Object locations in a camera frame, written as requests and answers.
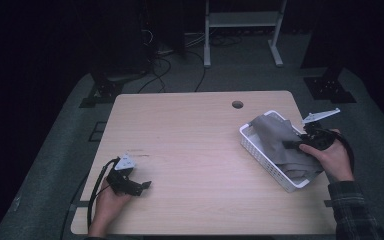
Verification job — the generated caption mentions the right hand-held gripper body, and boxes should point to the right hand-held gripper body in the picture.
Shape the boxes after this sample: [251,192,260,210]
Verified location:
[299,107,342,151]

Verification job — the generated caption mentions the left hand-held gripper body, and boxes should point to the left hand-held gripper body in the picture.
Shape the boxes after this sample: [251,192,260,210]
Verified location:
[105,153,145,197]

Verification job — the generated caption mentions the grey cloth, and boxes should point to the grey cloth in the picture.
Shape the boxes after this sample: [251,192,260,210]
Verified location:
[249,113,325,183]

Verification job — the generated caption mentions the white plastic basket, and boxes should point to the white plastic basket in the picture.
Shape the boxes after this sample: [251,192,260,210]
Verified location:
[238,109,325,194]

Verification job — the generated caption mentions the person's left hand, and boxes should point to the person's left hand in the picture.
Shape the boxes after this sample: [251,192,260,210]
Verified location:
[88,178,134,236]

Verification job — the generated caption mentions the person's right hand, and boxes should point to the person's right hand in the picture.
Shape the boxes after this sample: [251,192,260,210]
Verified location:
[298,129,355,184]

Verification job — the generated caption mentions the black stand base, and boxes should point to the black stand base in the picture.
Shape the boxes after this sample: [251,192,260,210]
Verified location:
[302,65,358,105]
[78,70,148,109]

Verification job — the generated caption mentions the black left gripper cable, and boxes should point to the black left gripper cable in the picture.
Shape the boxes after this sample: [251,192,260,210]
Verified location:
[86,157,120,229]

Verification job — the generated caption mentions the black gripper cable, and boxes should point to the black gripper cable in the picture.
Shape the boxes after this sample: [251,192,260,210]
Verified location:
[86,157,120,229]
[326,129,356,175]

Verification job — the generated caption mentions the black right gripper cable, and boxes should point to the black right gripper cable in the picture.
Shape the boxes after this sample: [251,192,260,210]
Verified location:
[326,129,356,175]

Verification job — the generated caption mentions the black floor cables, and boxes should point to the black floor cables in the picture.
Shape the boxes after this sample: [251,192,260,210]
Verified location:
[136,29,244,94]

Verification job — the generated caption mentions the white metal stand frame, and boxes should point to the white metal stand frame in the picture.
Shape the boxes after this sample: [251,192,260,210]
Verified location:
[203,0,288,69]

